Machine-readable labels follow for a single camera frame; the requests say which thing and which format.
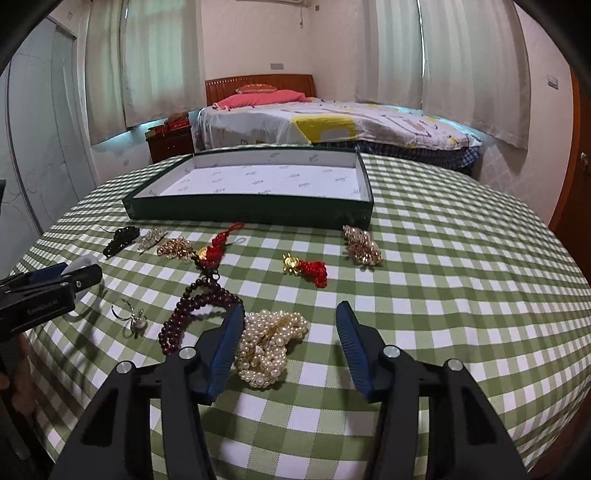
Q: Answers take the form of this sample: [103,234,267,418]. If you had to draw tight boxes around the left white curtain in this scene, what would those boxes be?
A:
[84,0,205,145]

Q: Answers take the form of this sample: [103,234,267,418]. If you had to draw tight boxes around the rose gold chain bracelet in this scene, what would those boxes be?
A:
[155,236,197,262]

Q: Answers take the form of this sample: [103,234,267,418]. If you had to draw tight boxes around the white air conditioner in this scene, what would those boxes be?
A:
[239,0,311,8]

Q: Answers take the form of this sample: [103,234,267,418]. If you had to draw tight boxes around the white pearl necklace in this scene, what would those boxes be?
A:
[233,309,310,390]

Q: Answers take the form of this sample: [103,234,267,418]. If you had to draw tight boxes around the dark wooden nightstand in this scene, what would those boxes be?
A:
[145,125,194,163]

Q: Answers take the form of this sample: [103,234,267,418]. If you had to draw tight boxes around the silver rhinestone hair clip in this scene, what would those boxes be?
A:
[136,228,167,254]

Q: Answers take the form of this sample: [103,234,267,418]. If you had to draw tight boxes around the green white checkered tablecloth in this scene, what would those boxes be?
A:
[12,156,590,479]

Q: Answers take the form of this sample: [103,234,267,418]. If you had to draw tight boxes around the right white curtain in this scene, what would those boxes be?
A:
[356,1,531,149]

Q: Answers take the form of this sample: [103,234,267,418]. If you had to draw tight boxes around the person's left hand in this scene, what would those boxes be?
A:
[1,334,39,417]

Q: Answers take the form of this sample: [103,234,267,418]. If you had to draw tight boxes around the white jade bangle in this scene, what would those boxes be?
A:
[61,254,103,320]

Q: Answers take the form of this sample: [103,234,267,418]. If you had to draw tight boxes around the wall light switch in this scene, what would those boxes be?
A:
[547,75,559,90]

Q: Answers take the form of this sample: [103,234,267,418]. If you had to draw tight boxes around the wooden headboard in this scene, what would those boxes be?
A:
[205,73,317,106]

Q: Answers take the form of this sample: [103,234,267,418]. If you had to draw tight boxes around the red knot gold figure charm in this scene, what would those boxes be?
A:
[283,253,328,288]

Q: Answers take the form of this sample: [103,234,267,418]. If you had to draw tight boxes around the green shallow cardboard box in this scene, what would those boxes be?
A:
[122,145,375,230]

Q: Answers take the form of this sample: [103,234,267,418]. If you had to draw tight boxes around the bed with patterned sheet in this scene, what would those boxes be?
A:
[195,99,482,171]

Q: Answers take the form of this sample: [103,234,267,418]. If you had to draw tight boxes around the silver ring with charm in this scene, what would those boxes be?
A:
[110,298,150,334]

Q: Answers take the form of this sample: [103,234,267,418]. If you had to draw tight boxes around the wooden door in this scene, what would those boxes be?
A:
[550,70,591,281]

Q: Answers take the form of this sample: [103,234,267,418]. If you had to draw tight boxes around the pink pillow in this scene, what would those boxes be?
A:
[212,89,311,110]

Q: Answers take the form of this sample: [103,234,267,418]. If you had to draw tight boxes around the orange patterned pillow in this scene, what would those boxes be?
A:
[235,83,277,94]

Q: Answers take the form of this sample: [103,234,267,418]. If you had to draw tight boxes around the red boxes on nightstand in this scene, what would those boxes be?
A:
[145,111,190,138]

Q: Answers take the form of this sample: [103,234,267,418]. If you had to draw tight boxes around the dark red bead bracelet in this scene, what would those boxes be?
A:
[157,252,243,356]

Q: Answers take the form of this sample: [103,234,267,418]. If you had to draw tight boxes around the gold pearl cluster brooch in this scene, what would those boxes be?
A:
[342,225,385,268]

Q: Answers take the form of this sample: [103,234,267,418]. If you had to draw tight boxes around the glass sliding wardrobe door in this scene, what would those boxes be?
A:
[1,19,96,276]

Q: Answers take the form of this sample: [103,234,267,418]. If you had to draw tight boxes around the white curtain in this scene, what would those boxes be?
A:
[356,1,531,149]
[84,0,205,145]

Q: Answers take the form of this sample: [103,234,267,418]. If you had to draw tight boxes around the red knot gold coin charm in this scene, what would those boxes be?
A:
[193,222,245,270]

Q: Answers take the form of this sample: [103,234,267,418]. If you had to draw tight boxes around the black braided bracelet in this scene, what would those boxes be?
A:
[102,225,141,259]

